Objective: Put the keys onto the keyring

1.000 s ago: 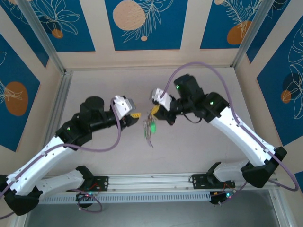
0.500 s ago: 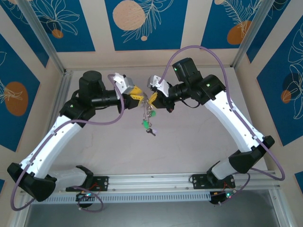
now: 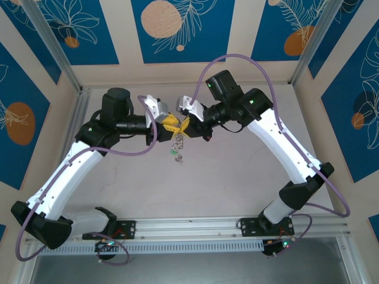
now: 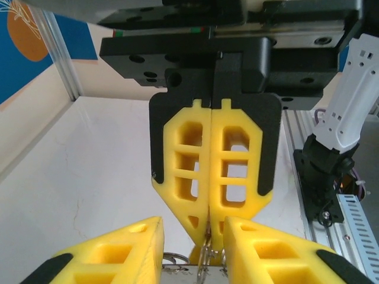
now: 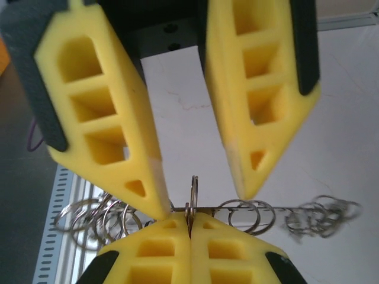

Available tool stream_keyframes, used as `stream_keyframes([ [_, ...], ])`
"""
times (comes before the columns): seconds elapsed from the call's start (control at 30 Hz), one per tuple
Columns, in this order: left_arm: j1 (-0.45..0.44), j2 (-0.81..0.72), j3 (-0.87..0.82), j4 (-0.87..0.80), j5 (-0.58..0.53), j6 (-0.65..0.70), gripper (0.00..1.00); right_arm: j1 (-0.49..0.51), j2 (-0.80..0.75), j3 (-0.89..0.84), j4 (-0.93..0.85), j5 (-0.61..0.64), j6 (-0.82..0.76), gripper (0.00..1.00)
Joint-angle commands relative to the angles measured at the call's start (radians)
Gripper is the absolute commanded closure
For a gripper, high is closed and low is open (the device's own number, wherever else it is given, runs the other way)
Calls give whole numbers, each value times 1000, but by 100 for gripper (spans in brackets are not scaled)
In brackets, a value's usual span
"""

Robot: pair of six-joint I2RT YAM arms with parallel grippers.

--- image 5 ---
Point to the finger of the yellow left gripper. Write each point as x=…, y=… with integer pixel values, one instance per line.
x=133, y=124
x=290, y=118

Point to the aluminium frame post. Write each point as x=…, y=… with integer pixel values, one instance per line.
x=349, y=20

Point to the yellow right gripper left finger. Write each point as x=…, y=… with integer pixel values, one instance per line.
x=154, y=251

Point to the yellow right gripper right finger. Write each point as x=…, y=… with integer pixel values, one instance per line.
x=231, y=251

